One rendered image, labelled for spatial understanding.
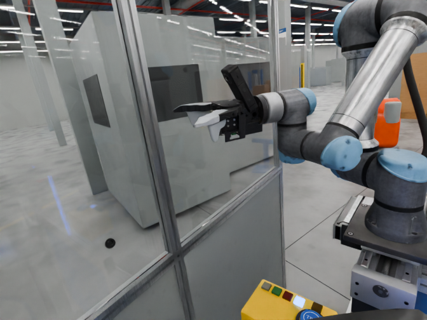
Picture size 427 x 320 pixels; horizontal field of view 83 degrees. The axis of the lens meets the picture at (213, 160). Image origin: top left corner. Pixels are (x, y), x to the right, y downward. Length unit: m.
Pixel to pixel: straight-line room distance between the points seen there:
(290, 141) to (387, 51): 0.27
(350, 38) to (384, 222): 0.52
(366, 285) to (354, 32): 0.67
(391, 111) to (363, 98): 3.29
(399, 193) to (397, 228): 0.10
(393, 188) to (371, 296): 0.29
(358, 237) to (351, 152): 0.34
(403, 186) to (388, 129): 3.19
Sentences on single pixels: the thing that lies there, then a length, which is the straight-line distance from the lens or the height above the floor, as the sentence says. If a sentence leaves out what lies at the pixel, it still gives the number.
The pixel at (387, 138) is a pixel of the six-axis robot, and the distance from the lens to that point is 4.00.
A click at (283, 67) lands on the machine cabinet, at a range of 4.76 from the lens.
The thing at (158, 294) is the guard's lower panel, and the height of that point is 0.90.
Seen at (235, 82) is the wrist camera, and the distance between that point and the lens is 0.55.
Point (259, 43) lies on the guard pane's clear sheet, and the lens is 1.25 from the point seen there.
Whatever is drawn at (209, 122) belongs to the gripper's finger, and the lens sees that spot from 0.47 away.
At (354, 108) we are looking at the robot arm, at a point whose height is 1.43.
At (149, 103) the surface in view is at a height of 1.48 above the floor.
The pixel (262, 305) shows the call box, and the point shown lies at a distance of 0.58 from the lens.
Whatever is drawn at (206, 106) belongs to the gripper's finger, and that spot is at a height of 1.46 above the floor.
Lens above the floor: 1.52
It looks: 18 degrees down
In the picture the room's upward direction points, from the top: 7 degrees counter-clockwise
